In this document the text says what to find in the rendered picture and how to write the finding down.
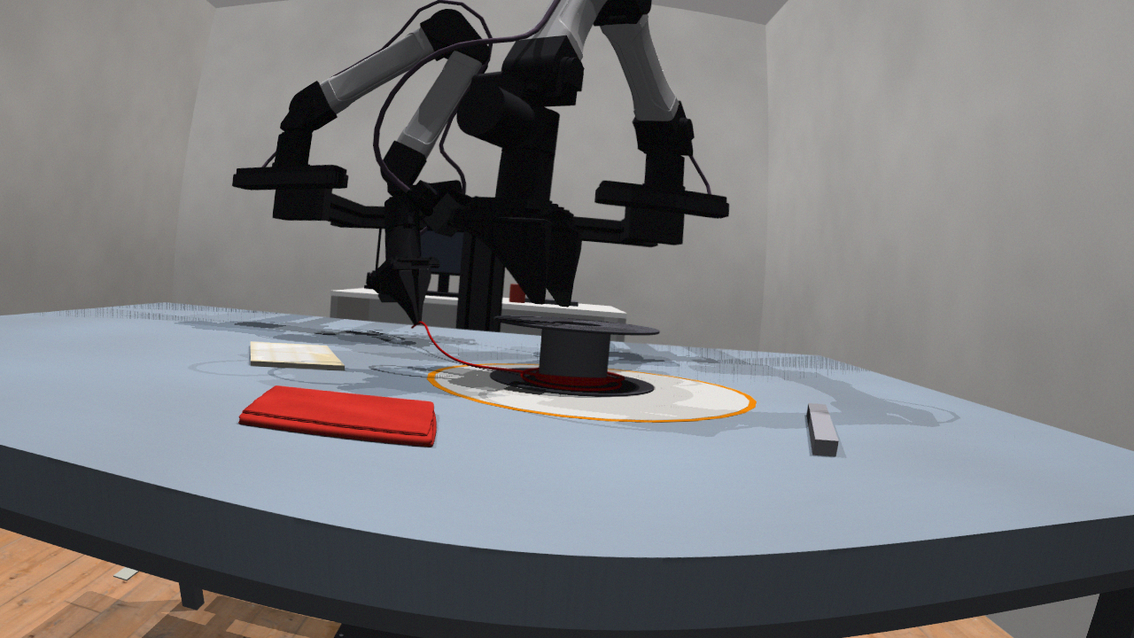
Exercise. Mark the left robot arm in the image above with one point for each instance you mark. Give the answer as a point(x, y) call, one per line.
point(497, 108)

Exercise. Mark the red cloth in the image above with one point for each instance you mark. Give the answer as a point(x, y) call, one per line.
point(344, 415)

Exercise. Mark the red wire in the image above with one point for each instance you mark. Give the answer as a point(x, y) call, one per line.
point(561, 380)

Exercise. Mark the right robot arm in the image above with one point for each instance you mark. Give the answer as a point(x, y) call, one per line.
point(319, 103)

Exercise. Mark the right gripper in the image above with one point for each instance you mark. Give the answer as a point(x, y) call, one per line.
point(406, 244)

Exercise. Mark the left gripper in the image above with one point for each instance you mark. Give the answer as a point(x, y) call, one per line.
point(522, 180)

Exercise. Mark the orange painted ring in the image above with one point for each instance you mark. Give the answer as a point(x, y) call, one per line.
point(752, 405)

